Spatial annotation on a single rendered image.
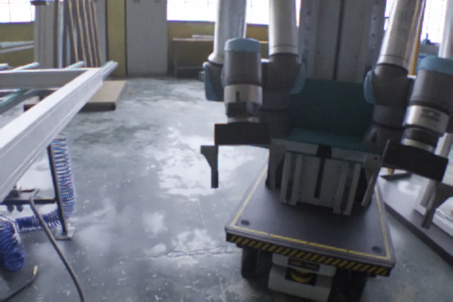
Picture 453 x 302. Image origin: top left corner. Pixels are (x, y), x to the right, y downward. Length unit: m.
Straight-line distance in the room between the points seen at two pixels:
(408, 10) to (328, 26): 0.49
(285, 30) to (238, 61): 0.23
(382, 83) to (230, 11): 0.54
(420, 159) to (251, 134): 0.37
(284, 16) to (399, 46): 0.32
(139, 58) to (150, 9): 1.17
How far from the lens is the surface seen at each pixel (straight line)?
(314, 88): 1.28
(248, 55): 0.73
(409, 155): 0.71
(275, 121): 1.17
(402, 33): 0.91
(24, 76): 1.43
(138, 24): 7.50
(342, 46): 1.35
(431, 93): 0.72
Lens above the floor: 1.10
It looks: 18 degrees down
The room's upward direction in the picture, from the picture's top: 3 degrees clockwise
